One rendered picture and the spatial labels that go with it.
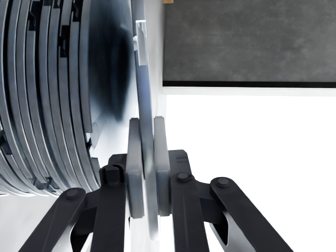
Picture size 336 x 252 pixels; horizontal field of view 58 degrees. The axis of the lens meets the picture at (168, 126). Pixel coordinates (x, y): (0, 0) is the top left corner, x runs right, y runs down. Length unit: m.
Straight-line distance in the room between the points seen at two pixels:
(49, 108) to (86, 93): 0.04
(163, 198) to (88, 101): 0.12
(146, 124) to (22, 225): 0.75
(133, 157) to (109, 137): 0.16
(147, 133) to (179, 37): 3.94
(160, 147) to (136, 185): 0.03
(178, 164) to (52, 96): 0.13
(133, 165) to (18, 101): 0.15
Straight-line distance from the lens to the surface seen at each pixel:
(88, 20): 0.25
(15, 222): 0.87
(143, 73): 0.17
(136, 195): 0.16
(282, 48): 4.14
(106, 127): 0.31
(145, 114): 0.17
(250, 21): 4.27
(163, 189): 0.16
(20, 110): 0.29
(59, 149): 0.28
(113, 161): 0.18
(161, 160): 0.16
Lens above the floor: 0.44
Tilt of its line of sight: 6 degrees down
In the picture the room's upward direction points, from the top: 91 degrees clockwise
